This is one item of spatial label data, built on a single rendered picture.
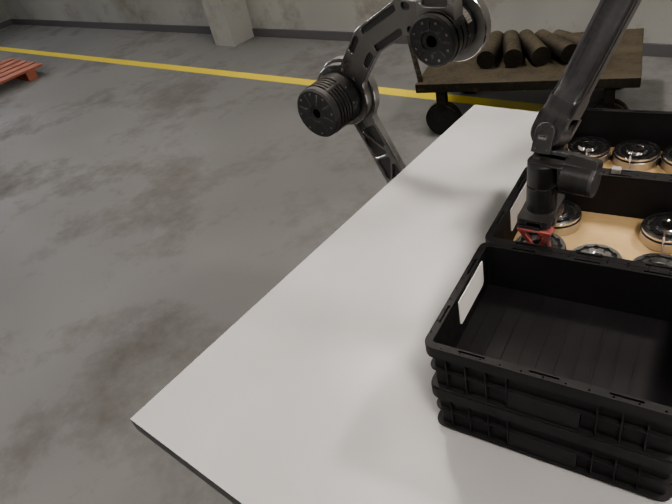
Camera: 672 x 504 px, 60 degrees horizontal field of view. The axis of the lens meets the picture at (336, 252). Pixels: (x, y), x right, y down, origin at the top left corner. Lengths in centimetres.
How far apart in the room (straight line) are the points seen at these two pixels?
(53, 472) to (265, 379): 128
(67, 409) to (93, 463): 34
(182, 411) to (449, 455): 58
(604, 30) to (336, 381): 84
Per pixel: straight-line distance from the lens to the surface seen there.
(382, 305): 142
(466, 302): 112
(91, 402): 260
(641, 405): 94
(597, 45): 112
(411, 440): 117
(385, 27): 186
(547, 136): 112
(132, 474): 227
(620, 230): 140
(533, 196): 117
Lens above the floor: 166
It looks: 37 degrees down
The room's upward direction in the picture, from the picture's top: 14 degrees counter-clockwise
